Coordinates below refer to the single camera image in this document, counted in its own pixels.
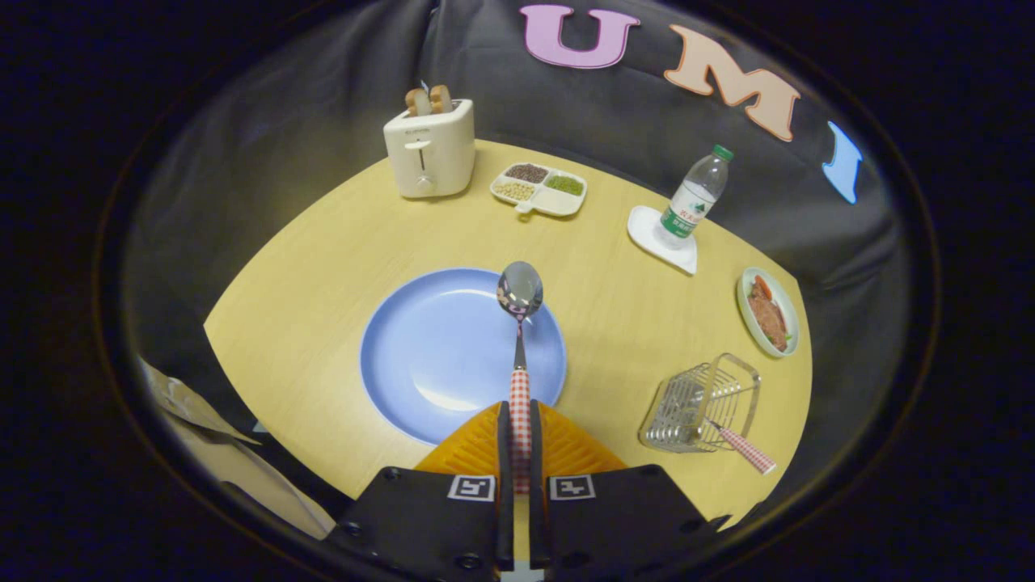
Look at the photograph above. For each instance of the toasted bread slice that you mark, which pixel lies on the toasted bread slice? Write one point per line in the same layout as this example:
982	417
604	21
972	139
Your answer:
441	98
418	102

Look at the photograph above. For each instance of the green plate of meat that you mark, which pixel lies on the green plate of meat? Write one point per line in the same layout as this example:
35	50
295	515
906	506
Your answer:
768	315

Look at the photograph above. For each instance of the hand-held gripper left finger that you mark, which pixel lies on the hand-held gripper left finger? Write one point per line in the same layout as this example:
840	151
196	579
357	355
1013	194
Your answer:
504	485

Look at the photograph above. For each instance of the white square coaster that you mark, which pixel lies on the white square coaster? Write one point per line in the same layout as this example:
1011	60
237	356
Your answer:
643	230

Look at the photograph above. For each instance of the divided white dish of beans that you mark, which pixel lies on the divided white dish of beans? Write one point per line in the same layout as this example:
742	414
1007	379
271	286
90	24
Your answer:
550	200

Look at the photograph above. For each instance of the clear water bottle green cap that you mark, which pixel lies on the clear water bottle green cap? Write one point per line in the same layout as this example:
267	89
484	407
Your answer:
691	202

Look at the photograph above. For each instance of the blue round plate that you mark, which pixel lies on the blue round plate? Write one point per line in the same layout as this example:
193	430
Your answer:
445	347

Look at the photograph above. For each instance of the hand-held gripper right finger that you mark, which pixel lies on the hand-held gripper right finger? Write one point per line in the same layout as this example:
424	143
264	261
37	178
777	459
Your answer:
538	501

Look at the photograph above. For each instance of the beige cardboard box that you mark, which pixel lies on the beige cardboard box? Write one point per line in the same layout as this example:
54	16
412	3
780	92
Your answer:
234	477

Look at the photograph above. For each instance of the cream white toaster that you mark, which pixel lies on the cream white toaster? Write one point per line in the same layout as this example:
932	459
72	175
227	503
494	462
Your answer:
445	153

